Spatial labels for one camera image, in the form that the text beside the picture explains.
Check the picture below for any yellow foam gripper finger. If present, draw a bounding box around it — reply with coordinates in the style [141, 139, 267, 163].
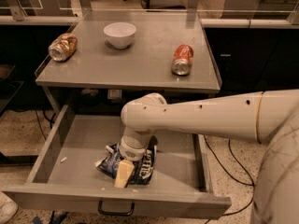
[114, 160, 135, 189]

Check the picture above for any blue chip bag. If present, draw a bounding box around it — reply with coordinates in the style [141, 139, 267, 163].
[95, 136, 158, 185]

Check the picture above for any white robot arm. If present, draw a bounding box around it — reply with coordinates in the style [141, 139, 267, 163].
[120, 90, 299, 224]

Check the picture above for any grey open drawer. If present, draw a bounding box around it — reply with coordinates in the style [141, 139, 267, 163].
[3, 106, 231, 218]

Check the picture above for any grey metal counter table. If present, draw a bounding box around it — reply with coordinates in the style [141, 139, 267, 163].
[35, 9, 222, 126]

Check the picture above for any crushed orange soda can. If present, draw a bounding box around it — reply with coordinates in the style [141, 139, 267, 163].
[171, 45, 193, 76]

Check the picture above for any white ceramic bowl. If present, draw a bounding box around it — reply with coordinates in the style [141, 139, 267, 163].
[104, 22, 136, 49]

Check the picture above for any crushed gold soda can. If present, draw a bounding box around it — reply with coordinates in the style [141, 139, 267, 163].
[48, 33, 78, 62]

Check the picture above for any black drawer handle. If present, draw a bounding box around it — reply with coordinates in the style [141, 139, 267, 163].
[98, 201, 135, 217]

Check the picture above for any white wall outlet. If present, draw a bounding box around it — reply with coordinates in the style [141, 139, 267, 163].
[107, 90, 121, 100]

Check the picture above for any black floor cable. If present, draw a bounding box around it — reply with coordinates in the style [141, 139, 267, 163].
[203, 135, 257, 224]

